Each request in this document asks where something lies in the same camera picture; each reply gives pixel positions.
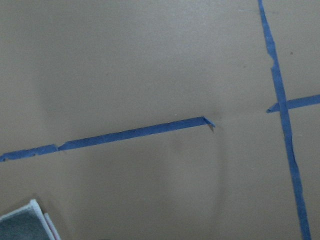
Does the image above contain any pink towel with white hem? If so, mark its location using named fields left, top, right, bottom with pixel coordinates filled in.
left=0, top=199, right=61, bottom=240

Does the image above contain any right vertical blue tape strip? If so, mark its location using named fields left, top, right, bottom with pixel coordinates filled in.
left=258, top=0, right=312, bottom=240

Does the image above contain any horizontal blue tape strip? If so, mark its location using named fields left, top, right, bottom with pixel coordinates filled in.
left=0, top=94, right=320, bottom=163

